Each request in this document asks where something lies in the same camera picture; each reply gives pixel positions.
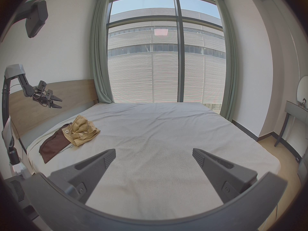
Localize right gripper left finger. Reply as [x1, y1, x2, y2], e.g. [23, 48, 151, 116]
[49, 149, 116, 204]

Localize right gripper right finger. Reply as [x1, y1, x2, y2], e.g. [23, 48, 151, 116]
[192, 148, 258, 204]

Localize tan shorts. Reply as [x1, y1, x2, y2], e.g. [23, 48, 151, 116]
[63, 115, 101, 147]

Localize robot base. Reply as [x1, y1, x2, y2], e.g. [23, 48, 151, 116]
[3, 163, 34, 203]

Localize bed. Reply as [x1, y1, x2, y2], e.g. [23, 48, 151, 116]
[9, 79, 281, 222]

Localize white garment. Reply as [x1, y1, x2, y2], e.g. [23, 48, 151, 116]
[57, 143, 74, 154]

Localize brown garment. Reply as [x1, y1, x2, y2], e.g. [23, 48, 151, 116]
[39, 124, 73, 164]

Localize grey-green curtain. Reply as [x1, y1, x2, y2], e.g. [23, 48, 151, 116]
[214, 0, 238, 123]
[91, 0, 115, 103]

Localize grey small table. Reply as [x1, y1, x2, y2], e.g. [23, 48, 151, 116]
[274, 100, 308, 162]

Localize window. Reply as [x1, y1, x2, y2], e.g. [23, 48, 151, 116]
[106, 0, 226, 111]

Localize oval mirror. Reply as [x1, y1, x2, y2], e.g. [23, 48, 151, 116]
[296, 75, 308, 109]

